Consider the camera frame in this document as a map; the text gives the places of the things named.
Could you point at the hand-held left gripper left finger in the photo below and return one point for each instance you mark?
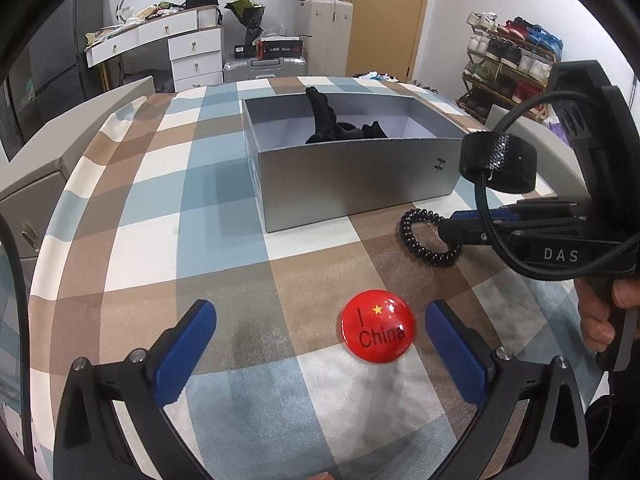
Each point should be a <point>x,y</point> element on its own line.
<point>185,355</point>

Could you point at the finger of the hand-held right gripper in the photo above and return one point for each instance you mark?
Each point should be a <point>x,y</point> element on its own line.
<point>470,217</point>
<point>465,237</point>

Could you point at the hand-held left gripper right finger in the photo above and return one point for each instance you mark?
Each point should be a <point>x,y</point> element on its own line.
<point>457,355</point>

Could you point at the red round badge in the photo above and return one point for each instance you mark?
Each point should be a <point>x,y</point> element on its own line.
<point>377,327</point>

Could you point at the grey cardboard box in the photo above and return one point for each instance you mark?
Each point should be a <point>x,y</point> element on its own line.
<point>350,180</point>

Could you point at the black fabric headband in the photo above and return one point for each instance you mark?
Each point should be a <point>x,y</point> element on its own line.
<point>325,120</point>

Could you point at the person's right hand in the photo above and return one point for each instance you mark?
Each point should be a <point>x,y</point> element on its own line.
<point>595,320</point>

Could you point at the plaid blanket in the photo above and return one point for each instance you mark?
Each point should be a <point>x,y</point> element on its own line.
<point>200,240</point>

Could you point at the metal shoe rack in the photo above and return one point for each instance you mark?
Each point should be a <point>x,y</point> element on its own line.
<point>480,95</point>

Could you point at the rows of shoes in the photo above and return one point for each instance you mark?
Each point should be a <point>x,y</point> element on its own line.
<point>515,47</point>

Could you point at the small clothes pile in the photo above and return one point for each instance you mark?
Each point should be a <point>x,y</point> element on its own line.
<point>377,76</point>

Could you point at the wooden door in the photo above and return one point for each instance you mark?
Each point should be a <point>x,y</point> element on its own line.
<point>390,15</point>

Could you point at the white suitcase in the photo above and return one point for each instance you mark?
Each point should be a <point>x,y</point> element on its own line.
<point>325,40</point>

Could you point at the silver suitcase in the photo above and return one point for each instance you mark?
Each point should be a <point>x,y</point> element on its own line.
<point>265,69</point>

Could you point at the black and red box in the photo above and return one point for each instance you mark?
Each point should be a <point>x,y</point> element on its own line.
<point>280,48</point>

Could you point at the small black box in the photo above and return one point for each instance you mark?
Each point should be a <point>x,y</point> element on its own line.
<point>245,51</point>

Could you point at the white dresser with drawers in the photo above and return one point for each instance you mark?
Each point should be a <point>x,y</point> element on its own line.
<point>195,60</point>

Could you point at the bouquet in black wrap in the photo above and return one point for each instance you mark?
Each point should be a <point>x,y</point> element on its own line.
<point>247,17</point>

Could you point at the dark grey refrigerator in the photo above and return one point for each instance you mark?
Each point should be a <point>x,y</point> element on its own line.
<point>55,60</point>

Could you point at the white ribbed box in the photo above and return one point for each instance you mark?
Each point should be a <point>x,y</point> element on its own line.
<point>209,16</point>

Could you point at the dresser top clutter pile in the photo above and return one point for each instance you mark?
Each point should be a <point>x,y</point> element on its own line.
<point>135,22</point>

